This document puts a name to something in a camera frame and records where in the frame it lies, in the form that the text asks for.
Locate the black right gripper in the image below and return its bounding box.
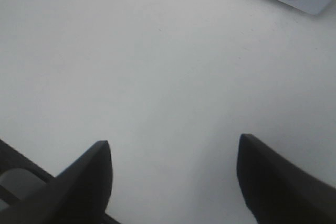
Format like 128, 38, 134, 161
0, 138, 121, 224

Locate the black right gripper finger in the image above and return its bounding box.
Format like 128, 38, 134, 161
237, 134, 335, 223

